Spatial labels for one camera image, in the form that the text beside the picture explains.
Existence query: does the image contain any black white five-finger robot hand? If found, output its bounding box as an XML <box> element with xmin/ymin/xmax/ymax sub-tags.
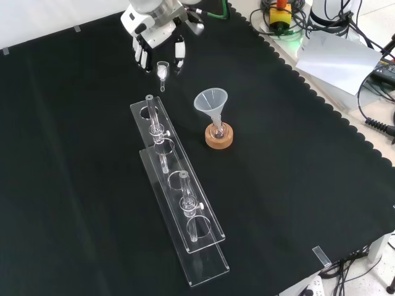
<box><xmin>120</xmin><ymin>6</ymin><xmax>188</xmax><ymax>74</ymax></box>

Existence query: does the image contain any clear glass weighing funnel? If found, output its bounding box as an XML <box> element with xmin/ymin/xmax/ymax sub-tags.
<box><xmin>156</xmin><ymin>60</ymin><xmax>170</xmax><ymax>93</ymax></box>

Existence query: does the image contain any clear plastic funnel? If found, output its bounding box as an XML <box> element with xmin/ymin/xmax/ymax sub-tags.
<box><xmin>193</xmin><ymin>88</ymin><xmax>230</xmax><ymax>132</ymax></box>

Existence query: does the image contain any small round-bottom glass flask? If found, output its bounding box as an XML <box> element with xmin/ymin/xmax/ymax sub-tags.
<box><xmin>209</xmin><ymin>120</ymin><xmax>230</xmax><ymax>140</ymax></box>

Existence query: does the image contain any clear acrylic funnel stand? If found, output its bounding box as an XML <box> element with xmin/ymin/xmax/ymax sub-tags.
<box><xmin>129</xmin><ymin>94</ymin><xmax>231</xmax><ymax>289</ymax></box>

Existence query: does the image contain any yellow stop button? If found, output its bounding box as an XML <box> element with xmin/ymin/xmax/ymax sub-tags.
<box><xmin>268</xmin><ymin>0</ymin><xmax>293</xmax><ymax>28</ymax></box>

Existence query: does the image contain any black bench cloth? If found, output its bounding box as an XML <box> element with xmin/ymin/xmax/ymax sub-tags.
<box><xmin>0</xmin><ymin>0</ymin><xmax>395</xmax><ymax>296</ymax></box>

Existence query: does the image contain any pale board sheet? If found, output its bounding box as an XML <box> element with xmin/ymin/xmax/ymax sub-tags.
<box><xmin>295</xmin><ymin>31</ymin><xmax>384</xmax><ymax>97</ymax></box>

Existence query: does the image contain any black device yellow label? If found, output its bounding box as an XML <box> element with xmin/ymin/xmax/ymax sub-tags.
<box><xmin>369</xmin><ymin>57</ymin><xmax>395</xmax><ymax>83</ymax></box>

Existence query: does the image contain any white power strip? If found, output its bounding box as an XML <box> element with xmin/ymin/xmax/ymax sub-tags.
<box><xmin>295</xmin><ymin>275</ymin><xmax>325</xmax><ymax>296</ymax></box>

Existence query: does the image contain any white table leg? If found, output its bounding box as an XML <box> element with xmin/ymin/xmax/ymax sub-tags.
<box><xmin>366</xmin><ymin>233</ymin><xmax>392</xmax><ymax>265</ymax></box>

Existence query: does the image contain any green cable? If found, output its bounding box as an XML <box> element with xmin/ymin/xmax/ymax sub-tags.
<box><xmin>197</xmin><ymin>7</ymin><xmax>231</xmax><ymax>20</ymax></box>

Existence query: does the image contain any cork ring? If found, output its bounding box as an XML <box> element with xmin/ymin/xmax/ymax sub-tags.
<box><xmin>204</xmin><ymin>121</ymin><xmax>235</xmax><ymax>150</ymax></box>

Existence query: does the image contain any black coiled cable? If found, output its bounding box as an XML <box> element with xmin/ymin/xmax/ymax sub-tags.
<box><xmin>357</xmin><ymin>72</ymin><xmax>395</xmax><ymax>136</ymax></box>

